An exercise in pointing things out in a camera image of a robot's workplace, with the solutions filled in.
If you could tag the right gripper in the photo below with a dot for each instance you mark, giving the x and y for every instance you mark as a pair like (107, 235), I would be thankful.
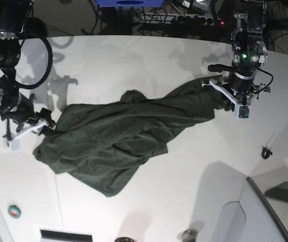
(20, 109)

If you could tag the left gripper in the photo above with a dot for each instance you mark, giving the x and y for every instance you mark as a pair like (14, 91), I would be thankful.
(239, 84)

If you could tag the dark green t-shirt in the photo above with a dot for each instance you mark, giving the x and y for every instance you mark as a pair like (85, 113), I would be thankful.
(104, 145)

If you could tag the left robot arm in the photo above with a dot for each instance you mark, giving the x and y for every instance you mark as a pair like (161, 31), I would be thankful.
(245, 25)

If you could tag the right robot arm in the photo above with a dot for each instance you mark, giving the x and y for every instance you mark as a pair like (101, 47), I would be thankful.
(15, 28)

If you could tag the small black clip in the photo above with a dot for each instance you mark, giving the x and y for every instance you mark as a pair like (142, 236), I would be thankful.
(266, 152)

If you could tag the black power strip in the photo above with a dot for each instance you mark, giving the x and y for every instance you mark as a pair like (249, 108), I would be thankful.
(160, 18)

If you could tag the blue box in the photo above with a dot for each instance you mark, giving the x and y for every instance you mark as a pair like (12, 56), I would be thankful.
(130, 3)

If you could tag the round metal knob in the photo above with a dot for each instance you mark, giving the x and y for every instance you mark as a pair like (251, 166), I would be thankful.
(189, 235)

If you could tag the black round dial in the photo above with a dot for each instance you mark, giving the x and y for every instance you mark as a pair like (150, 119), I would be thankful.
(124, 239)

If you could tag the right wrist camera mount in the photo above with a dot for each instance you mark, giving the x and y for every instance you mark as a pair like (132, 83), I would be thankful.
(12, 140)

